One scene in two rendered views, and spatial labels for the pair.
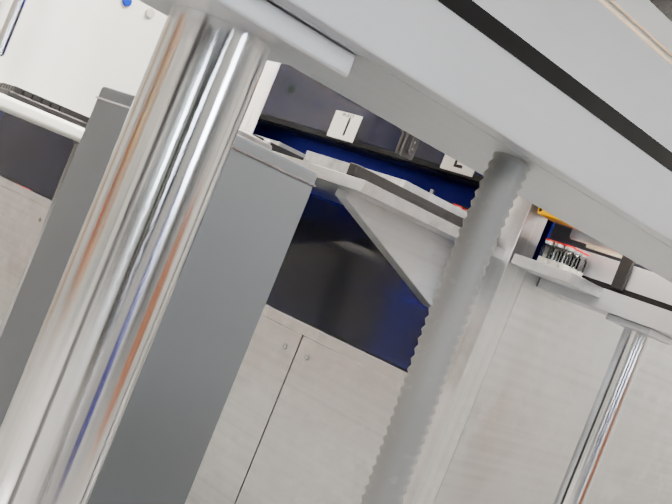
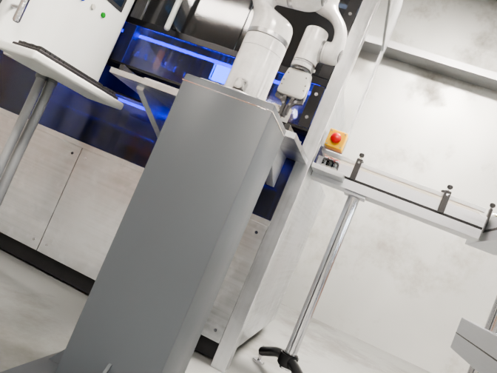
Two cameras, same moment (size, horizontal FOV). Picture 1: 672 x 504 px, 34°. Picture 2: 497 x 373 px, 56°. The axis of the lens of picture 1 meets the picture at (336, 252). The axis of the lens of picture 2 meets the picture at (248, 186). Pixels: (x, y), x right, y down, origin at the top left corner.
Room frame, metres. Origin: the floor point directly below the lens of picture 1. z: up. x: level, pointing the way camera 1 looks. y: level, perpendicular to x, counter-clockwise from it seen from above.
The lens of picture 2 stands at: (0.50, 0.78, 0.59)
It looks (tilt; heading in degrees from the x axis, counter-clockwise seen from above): 3 degrees up; 330
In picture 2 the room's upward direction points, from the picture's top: 23 degrees clockwise
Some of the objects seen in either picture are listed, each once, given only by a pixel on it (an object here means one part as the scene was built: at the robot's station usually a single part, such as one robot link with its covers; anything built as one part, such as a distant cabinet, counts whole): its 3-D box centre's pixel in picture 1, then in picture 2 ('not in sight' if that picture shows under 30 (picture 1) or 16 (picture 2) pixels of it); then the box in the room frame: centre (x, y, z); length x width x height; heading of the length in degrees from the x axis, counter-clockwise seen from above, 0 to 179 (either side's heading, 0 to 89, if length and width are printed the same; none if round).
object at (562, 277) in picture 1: (561, 277); (328, 173); (1.97, -0.39, 0.87); 0.14 x 0.13 x 0.02; 135
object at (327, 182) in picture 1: (320, 185); (217, 121); (2.11, 0.08, 0.87); 0.70 x 0.48 x 0.02; 45
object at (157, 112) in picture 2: not in sight; (152, 117); (2.28, 0.26, 0.80); 0.34 x 0.03 x 0.13; 135
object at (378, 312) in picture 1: (163, 197); (80, 110); (2.71, 0.45, 0.73); 1.98 x 0.01 x 0.25; 45
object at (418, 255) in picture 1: (391, 253); (269, 162); (1.93, -0.09, 0.80); 0.34 x 0.03 x 0.13; 135
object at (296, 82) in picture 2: not in sight; (295, 83); (1.89, -0.05, 1.08); 0.10 x 0.07 x 0.11; 45
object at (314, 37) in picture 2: not in sight; (312, 46); (1.89, -0.05, 1.23); 0.09 x 0.08 x 0.13; 41
